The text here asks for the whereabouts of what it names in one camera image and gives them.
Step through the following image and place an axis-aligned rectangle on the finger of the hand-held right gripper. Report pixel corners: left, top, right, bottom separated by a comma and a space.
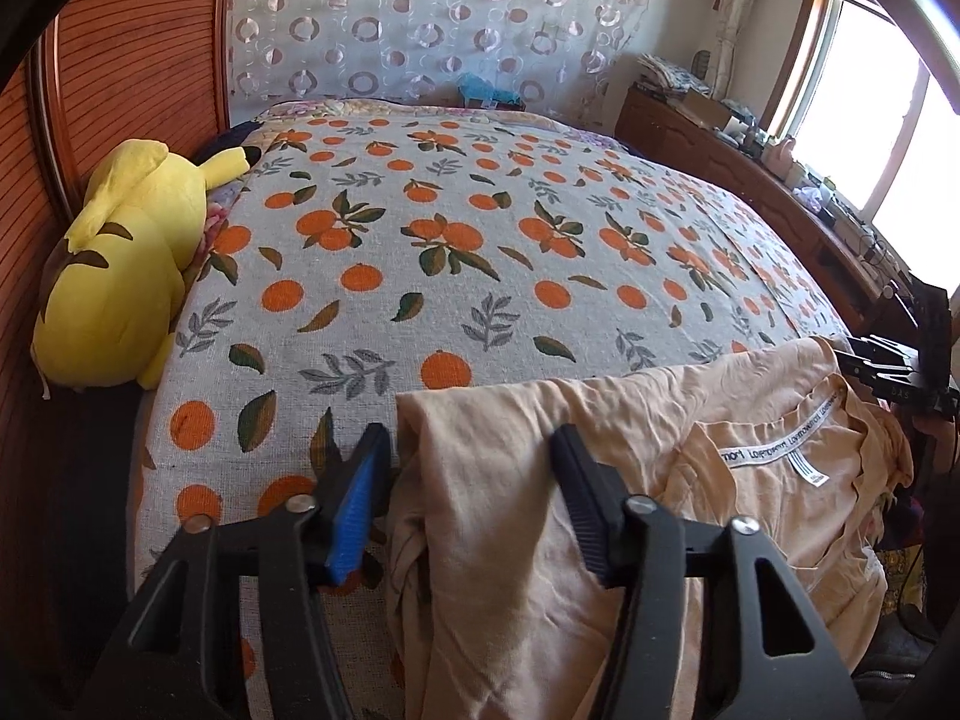
834, 351, 912, 400
851, 337, 921, 367

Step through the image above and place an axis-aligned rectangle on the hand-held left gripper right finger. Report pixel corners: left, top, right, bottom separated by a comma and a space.
551, 424, 860, 720

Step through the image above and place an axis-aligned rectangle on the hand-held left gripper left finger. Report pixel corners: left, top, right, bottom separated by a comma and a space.
90, 424, 392, 720

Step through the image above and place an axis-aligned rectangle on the beige printed t-shirt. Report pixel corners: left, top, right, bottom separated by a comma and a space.
386, 334, 916, 720

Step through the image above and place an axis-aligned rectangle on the window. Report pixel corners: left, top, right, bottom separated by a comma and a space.
765, 0, 960, 278

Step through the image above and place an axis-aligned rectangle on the wooden cabinet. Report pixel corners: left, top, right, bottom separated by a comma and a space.
615, 82, 923, 338

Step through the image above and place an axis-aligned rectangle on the cardboard box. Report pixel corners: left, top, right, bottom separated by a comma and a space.
679, 90, 732, 128

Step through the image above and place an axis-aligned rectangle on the yellow plush toy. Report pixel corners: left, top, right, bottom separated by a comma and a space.
31, 139, 252, 391

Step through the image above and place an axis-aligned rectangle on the stack of folded cloths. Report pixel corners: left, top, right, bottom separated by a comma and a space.
637, 52, 710, 95

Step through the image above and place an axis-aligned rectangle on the white window curtain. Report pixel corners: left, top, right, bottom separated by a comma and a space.
709, 0, 758, 102

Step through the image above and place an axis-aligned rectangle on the dark blue bed sheet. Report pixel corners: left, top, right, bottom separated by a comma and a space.
196, 124, 260, 162

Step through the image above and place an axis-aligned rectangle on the floral fleece blanket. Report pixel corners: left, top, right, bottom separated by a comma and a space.
199, 97, 623, 256

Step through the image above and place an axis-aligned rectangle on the light blue bundle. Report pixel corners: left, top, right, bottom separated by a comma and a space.
457, 73, 522, 110

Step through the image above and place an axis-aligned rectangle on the circle patterned sheer curtain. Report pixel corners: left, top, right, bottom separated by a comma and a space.
225, 0, 657, 136

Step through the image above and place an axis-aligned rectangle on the wooden louvred wardrobe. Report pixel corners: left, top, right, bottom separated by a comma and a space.
0, 0, 233, 691

